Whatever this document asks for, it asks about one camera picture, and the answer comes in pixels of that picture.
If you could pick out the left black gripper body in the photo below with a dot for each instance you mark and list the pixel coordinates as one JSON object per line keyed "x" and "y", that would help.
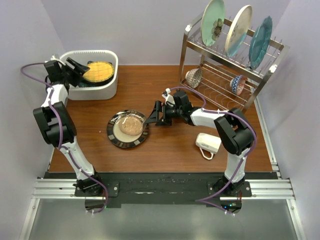
{"x": 66, "y": 73}

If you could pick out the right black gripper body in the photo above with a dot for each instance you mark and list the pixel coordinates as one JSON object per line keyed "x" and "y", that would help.
{"x": 171, "y": 113}

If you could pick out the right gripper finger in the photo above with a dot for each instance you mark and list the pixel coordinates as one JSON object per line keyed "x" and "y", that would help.
{"x": 154, "y": 117}
{"x": 164, "y": 122}

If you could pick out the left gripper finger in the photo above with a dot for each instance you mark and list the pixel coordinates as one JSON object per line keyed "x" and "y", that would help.
{"x": 75, "y": 78}
{"x": 79, "y": 68}

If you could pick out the dark blue trivet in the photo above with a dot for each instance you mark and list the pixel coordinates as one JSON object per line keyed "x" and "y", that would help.
{"x": 85, "y": 85}

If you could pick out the woven straw round mat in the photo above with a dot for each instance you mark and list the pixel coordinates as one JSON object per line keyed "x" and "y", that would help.
{"x": 99, "y": 72}

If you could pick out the clear glass pink dish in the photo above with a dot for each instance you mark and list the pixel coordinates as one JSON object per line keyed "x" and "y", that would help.
{"x": 130, "y": 125}

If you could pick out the black patterned rim plate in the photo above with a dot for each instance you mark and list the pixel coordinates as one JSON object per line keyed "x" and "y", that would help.
{"x": 122, "y": 140}

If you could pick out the white ceramic mug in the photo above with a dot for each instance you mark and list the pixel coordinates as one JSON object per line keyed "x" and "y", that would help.
{"x": 208, "y": 143}

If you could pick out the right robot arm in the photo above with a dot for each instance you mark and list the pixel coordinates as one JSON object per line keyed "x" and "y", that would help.
{"x": 236, "y": 134}

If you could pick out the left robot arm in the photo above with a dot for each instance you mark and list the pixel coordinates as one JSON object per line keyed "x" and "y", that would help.
{"x": 57, "y": 127}

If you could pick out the white plastic bin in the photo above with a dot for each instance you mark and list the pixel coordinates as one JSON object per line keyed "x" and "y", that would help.
{"x": 102, "y": 92}

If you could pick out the brown patterned bowl in rack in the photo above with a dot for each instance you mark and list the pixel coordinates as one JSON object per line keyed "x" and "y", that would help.
{"x": 193, "y": 77}

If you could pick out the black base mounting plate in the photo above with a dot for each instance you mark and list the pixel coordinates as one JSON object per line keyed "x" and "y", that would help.
{"x": 112, "y": 190}

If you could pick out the blue red bowl in rack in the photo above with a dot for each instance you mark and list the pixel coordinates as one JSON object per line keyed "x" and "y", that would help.
{"x": 237, "y": 84}

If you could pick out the mint flower plate in rack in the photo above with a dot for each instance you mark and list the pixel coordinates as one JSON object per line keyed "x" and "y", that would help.
{"x": 212, "y": 22}

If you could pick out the beige blue plate in rack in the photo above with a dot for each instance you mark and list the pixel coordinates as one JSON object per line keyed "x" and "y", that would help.
{"x": 238, "y": 30}

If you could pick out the teal scalloped plate in rack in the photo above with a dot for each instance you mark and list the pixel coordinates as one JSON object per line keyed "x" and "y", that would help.
{"x": 260, "y": 42}

